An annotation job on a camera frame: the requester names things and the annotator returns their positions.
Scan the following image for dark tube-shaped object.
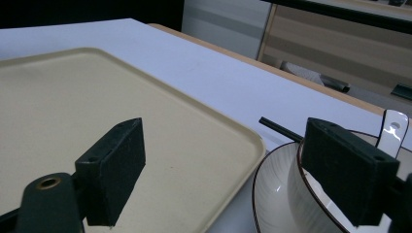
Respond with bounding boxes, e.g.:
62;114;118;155
319;74;352;94

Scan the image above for wooden striped cabinet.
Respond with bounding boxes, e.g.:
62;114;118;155
257;3;412;98

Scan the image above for beige plastic tray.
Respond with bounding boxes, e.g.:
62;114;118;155
0;47;267;233

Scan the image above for black chopstick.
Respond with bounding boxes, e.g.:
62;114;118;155
257;116;305;144

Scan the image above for white bowl with brown rim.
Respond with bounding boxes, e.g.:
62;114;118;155
287;130;412;233

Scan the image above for dark green flat object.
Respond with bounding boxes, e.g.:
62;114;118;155
390;83;412;102

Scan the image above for white plate with dark rim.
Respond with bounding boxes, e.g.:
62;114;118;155
251;141;325;233

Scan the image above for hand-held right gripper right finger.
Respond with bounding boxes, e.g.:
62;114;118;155
300;116;400;227

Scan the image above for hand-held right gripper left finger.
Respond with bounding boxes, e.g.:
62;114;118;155
74;116;147;227

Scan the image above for white ceramic spoon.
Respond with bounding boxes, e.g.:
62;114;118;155
375;109;410;160

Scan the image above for white cloth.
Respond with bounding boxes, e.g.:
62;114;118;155
279;60;326;87

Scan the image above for white cabinet panel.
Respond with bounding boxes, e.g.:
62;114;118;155
181;0;274;61

